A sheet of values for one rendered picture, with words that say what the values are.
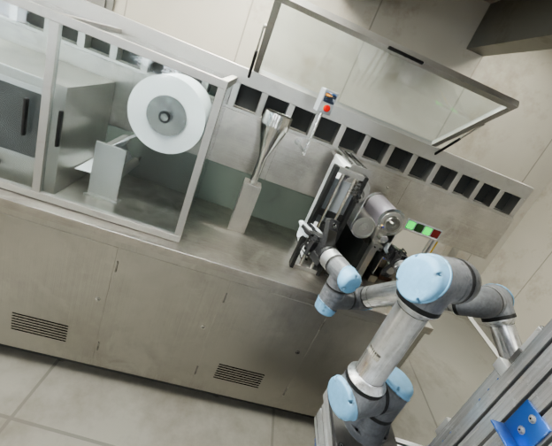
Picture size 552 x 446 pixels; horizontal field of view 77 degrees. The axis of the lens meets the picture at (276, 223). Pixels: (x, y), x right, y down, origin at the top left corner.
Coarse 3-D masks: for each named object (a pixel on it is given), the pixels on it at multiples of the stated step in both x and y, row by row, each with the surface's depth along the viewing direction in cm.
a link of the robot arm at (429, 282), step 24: (408, 264) 82; (432, 264) 78; (456, 264) 81; (408, 288) 81; (432, 288) 76; (456, 288) 78; (408, 312) 83; (432, 312) 80; (384, 336) 88; (408, 336) 85; (360, 360) 94; (384, 360) 88; (336, 384) 96; (360, 384) 92; (384, 384) 95; (336, 408) 96; (360, 408) 92; (384, 408) 97
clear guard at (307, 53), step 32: (288, 32) 144; (320, 32) 139; (288, 64) 164; (320, 64) 158; (352, 64) 151; (384, 64) 146; (352, 96) 175; (384, 96) 167; (416, 96) 160; (448, 96) 154; (480, 96) 148; (416, 128) 186; (448, 128) 177
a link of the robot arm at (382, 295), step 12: (468, 264) 89; (360, 288) 118; (372, 288) 112; (384, 288) 108; (480, 288) 85; (360, 300) 115; (372, 300) 111; (384, 300) 107; (396, 300) 104; (468, 300) 83
